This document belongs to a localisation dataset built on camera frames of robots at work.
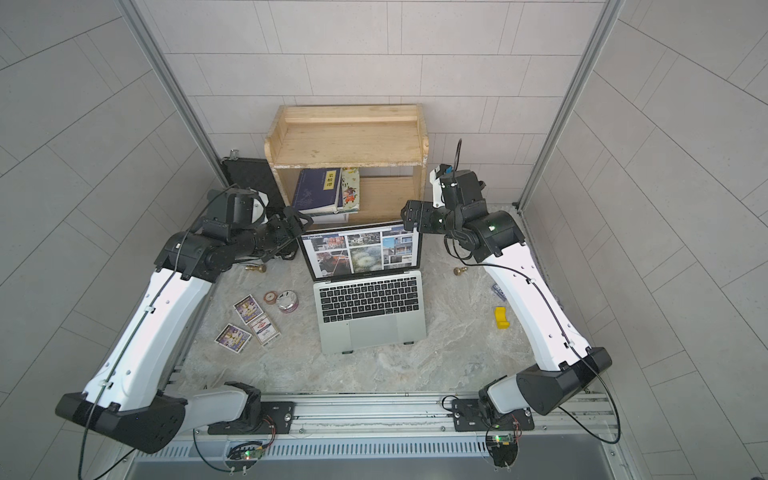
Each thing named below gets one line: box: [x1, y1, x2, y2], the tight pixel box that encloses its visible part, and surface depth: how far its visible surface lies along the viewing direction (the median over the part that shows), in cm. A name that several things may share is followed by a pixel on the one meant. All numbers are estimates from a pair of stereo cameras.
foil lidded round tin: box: [276, 290, 299, 314], surface depth 91 cm
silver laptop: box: [298, 225, 426, 354], surface depth 81 cm
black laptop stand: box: [342, 339, 415, 355], surface depth 83 cm
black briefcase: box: [220, 149, 286, 212], surface depth 105 cm
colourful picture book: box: [341, 167, 360, 212], surface depth 88 cm
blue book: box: [293, 168, 343, 210], surface depth 87 cm
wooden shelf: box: [265, 104, 429, 225], surface depth 80 cm
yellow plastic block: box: [494, 307, 511, 329], surface depth 89 cm
